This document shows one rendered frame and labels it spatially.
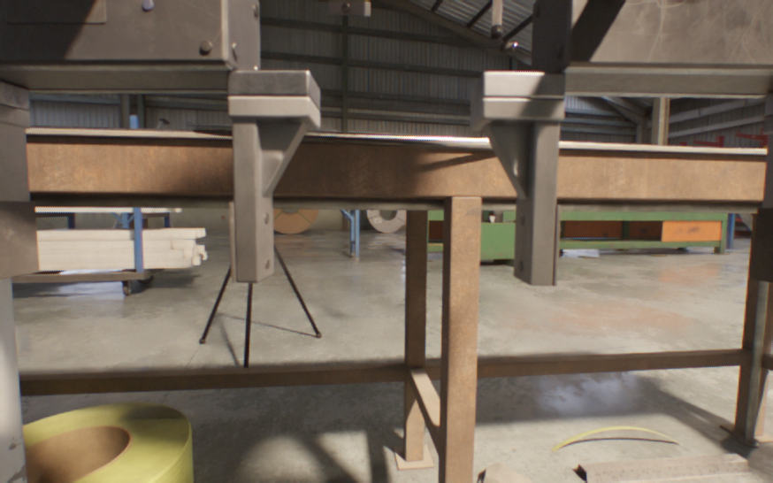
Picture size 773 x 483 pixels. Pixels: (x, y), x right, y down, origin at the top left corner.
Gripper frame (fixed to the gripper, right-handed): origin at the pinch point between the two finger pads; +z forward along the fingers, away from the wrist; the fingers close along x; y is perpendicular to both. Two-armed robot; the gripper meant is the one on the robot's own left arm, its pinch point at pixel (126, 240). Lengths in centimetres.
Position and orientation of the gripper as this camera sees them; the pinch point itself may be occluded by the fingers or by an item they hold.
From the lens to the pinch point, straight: 24.9
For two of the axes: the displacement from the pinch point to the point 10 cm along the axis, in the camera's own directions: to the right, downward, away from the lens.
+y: 0.1, -0.9, 10.0
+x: -10.0, -0.1, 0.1
